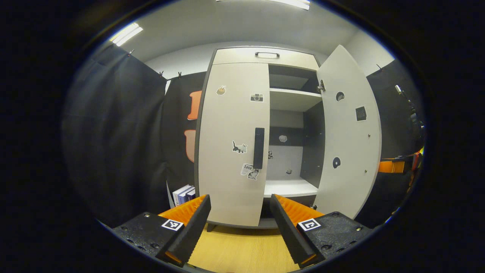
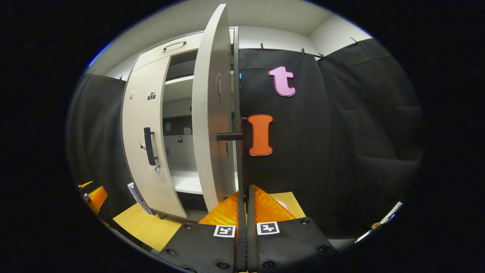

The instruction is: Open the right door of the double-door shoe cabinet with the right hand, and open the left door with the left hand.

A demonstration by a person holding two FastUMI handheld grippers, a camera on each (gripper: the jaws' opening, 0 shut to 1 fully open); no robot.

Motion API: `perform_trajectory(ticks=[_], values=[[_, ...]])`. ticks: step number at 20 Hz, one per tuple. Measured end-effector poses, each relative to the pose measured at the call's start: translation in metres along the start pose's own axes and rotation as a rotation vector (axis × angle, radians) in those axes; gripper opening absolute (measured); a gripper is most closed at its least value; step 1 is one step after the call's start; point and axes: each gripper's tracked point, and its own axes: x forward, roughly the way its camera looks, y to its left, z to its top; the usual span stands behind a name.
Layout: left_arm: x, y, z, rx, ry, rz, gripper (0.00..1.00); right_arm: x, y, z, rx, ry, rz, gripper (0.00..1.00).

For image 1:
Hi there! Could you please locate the beige cabinet door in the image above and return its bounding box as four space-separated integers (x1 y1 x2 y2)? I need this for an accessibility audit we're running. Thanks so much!
198 63 270 227
313 45 382 220

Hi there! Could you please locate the beige double-door shoe cabinet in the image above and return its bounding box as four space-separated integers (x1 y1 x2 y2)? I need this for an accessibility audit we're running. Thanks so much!
194 46 326 230

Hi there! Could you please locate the white cabinet shelf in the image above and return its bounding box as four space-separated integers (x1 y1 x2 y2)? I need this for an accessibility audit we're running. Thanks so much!
270 88 322 112

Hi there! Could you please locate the dark stand pole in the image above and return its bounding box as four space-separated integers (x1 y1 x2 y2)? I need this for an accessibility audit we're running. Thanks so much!
394 85 425 131

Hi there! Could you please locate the black backdrop cloth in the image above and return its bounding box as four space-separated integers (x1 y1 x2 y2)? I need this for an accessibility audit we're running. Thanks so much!
63 44 425 228

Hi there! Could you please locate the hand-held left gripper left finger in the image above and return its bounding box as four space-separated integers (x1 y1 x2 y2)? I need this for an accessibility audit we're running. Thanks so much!
113 194 211 268

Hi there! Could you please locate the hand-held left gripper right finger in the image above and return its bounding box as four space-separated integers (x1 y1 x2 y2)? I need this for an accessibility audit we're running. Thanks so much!
270 193 374 269

